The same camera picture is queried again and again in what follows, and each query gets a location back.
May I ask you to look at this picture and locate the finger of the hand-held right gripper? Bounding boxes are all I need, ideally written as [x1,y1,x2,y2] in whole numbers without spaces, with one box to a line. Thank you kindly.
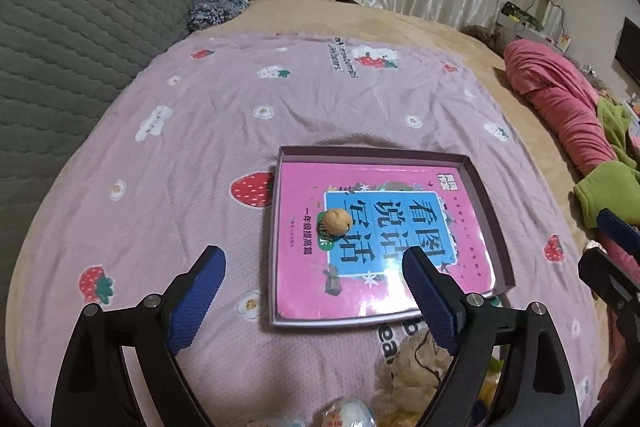
[578,247,640,308]
[596,208,640,253]

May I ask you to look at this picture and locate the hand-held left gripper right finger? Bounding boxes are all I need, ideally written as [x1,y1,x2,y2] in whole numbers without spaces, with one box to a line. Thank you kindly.
[401,246,585,427]

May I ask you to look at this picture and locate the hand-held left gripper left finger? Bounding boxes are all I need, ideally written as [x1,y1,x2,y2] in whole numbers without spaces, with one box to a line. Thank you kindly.
[50,245,227,427]

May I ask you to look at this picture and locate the beige knitted plush toy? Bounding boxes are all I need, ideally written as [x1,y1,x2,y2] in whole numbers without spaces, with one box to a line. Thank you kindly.
[377,332,453,408]

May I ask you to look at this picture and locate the shallow purple cardboard box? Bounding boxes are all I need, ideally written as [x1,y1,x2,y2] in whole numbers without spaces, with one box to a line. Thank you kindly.
[268,146,516,332]

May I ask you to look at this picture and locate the red and white toy egg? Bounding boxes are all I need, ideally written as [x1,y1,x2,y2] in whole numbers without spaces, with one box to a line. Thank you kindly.
[320,398,377,427]

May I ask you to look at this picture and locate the person's right forearm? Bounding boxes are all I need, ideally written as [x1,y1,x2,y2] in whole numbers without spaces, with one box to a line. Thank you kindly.
[597,349,640,413]

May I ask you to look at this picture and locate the green cloth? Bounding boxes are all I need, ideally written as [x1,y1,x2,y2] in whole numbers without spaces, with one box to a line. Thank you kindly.
[573,99,640,230]

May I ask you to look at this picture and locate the walnut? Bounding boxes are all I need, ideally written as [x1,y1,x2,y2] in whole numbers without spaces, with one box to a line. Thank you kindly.
[321,208,353,238]

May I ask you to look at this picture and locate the pink duvet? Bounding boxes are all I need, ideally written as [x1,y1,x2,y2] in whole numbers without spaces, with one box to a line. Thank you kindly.
[502,39,618,178]

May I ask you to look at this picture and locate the purple strawberry printed blanket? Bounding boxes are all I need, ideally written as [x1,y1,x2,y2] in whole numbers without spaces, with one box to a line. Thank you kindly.
[10,32,608,427]

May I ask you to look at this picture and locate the arched mirror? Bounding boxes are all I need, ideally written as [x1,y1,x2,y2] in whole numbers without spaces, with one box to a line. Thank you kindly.
[525,0,568,42]

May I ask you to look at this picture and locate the dark green case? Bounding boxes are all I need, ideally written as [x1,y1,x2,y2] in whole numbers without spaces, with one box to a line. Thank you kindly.
[501,2,543,30]

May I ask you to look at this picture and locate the blue floral cloth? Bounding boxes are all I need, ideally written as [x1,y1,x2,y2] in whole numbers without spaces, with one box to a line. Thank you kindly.
[187,0,250,32]

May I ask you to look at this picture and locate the grey quilted headboard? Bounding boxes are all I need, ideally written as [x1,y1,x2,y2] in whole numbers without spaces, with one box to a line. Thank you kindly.
[0,0,223,303]

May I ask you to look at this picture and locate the black wall television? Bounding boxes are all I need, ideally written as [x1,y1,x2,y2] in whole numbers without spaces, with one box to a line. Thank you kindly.
[614,17,640,88]

